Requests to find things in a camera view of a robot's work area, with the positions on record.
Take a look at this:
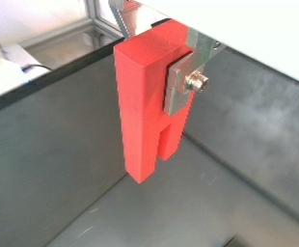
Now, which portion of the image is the black cable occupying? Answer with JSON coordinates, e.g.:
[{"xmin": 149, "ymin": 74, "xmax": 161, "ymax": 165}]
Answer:
[{"xmin": 20, "ymin": 64, "xmax": 55, "ymax": 72}]

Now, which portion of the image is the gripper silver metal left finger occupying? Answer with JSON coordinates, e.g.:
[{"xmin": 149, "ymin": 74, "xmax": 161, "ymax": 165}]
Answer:
[{"xmin": 108, "ymin": 0, "xmax": 131, "ymax": 39}]

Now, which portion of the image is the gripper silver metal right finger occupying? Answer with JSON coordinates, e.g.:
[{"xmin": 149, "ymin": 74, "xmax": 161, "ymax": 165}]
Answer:
[{"xmin": 164, "ymin": 28, "xmax": 225, "ymax": 116}]

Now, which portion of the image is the aluminium frame profile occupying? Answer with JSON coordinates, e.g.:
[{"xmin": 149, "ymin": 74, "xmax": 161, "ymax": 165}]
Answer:
[{"xmin": 19, "ymin": 0, "xmax": 123, "ymax": 48}]

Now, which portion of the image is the red double-square peg block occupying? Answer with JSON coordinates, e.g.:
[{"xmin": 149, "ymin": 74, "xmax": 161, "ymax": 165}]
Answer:
[{"xmin": 113, "ymin": 20, "xmax": 191, "ymax": 182}]

